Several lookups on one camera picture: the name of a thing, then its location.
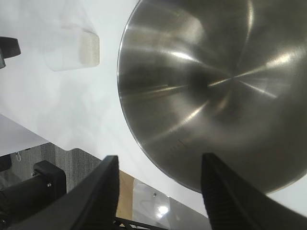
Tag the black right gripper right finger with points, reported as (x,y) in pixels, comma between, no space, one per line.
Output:
(230,206)

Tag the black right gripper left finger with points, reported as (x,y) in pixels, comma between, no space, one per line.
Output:
(96,196)

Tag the white rice grains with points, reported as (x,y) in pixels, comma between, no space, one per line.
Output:
(90,50)

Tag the clear plastic rice container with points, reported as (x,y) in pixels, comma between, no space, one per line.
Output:
(64,52)

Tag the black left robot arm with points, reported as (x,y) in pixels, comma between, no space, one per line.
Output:
(8,49)

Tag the light wooden board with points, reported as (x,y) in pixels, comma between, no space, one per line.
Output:
(126,191)

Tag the stainless steel mixing bowl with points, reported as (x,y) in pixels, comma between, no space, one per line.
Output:
(216,91)

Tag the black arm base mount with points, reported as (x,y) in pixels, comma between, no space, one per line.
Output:
(28,191)

